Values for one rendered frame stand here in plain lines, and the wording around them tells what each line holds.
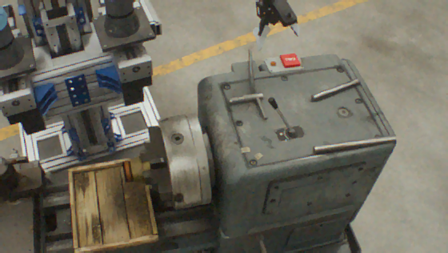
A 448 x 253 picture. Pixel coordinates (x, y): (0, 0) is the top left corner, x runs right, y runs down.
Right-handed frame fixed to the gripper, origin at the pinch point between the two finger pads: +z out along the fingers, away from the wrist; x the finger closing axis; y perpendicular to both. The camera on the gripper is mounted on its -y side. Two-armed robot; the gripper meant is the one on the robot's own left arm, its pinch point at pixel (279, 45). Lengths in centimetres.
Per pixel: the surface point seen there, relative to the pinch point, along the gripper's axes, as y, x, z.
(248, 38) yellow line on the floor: 178, -68, 111
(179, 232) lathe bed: -10, 50, 55
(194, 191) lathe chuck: -16, 42, 30
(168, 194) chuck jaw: -12, 50, 31
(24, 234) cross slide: 2, 101, 37
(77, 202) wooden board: 15, 81, 45
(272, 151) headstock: -22.5, 16.9, 20.4
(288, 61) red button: 8.5, -7.6, 14.1
